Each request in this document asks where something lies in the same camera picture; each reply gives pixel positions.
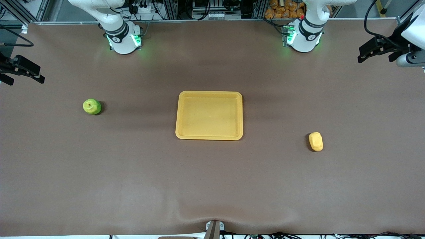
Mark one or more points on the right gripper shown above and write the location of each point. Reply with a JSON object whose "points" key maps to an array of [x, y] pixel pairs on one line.
{"points": [[4, 65]]}

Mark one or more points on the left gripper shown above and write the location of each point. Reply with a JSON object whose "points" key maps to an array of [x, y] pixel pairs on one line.
{"points": [[394, 46]]}

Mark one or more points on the green apple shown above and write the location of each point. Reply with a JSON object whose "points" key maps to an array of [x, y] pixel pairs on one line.
{"points": [[91, 107]]}

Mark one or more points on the yellow potato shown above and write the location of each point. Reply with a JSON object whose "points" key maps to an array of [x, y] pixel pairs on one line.
{"points": [[315, 141]]}

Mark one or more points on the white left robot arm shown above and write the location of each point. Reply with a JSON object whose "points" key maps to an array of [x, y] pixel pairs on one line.
{"points": [[305, 35]]}

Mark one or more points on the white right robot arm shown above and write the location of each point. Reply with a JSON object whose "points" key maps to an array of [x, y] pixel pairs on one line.
{"points": [[119, 36]]}

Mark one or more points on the yellow plastic tray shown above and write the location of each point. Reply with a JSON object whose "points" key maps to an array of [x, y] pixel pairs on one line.
{"points": [[209, 116]]}

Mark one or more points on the orange packaged goods pile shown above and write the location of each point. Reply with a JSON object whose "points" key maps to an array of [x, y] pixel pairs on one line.
{"points": [[285, 10]]}

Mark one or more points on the white power strip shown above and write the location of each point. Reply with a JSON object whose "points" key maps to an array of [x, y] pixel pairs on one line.
{"points": [[142, 8]]}

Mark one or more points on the aluminium table edge rail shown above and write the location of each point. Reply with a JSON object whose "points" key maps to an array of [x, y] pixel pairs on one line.
{"points": [[212, 20]]}

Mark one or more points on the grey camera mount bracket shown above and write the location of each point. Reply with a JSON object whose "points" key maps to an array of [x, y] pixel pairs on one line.
{"points": [[214, 229]]}

